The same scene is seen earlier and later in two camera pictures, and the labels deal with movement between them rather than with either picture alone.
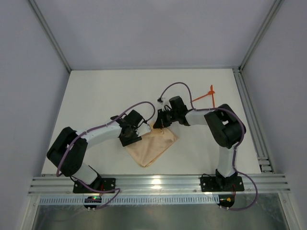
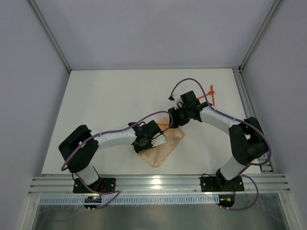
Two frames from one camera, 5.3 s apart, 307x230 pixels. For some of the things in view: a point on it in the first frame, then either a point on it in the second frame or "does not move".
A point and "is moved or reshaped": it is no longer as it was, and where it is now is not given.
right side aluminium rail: [259, 140] does not move
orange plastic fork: [209, 92] does not move
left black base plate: [102, 184] does not move
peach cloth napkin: [152, 145] is moved or reshaped
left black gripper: [131, 140] -> [144, 142]
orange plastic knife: [211, 89] does not move
